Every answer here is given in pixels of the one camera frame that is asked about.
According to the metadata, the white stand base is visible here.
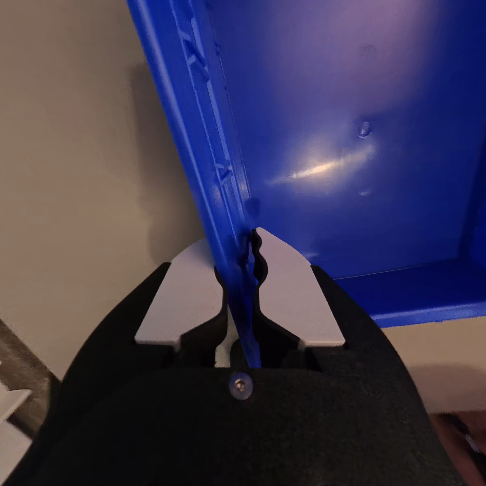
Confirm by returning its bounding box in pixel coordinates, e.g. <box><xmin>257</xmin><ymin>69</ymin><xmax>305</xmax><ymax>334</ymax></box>
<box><xmin>0</xmin><ymin>389</ymin><xmax>34</xmax><ymax>481</ymax></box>

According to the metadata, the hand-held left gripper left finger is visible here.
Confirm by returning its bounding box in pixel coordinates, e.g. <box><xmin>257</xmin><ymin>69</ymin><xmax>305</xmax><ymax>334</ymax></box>
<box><xmin>134</xmin><ymin>238</ymin><xmax>228</xmax><ymax>368</ymax></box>

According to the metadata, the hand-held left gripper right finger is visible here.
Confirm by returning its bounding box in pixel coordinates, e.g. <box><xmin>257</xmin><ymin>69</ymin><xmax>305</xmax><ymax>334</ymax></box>
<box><xmin>251</xmin><ymin>227</ymin><xmax>347</xmax><ymax>368</ymax></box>

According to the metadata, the blue plastic bin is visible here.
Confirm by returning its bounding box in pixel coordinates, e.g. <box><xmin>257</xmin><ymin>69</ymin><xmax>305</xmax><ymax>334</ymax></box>
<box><xmin>125</xmin><ymin>0</ymin><xmax>486</xmax><ymax>369</ymax></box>

